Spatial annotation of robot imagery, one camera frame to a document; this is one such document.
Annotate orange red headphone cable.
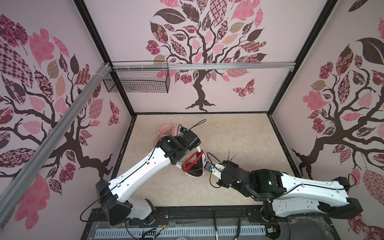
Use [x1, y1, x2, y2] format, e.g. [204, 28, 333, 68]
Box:
[181, 149, 238, 189]

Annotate pink headphones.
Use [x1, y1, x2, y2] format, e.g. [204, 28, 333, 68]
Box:
[153, 117, 182, 147]

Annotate white black headphones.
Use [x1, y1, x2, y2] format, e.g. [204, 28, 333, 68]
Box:
[181, 147, 207, 179]

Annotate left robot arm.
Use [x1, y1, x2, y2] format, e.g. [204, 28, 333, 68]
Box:
[96, 130, 201, 226]

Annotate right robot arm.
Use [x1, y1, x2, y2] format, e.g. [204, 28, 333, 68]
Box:
[205, 161, 363, 221]

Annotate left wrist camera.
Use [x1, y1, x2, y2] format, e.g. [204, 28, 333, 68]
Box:
[178, 127, 188, 136]

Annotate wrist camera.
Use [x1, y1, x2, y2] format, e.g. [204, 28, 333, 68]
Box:
[178, 127, 188, 136]
[204, 162, 225, 177]

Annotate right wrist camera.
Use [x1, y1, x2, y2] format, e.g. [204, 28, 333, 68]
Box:
[204, 162, 225, 177]

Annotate black wire basket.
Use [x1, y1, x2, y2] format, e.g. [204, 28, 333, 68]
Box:
[103, 60, 171, 94]

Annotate aluminium rail back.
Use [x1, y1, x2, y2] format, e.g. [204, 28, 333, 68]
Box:
[113, 62, 296, 71]

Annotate aluminium rail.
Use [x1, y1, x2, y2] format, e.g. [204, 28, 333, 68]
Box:
[1, 63, 111, 225]
[113, 62, 296, 71]

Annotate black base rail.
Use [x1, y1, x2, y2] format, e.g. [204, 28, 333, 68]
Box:
[81, 205, 340, 240]

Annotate white cable duct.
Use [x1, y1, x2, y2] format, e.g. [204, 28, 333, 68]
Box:
[93, 226, 266, 240]

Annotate aluminium rail left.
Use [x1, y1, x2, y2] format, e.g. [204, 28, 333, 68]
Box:
[1, 63, 111, 225]

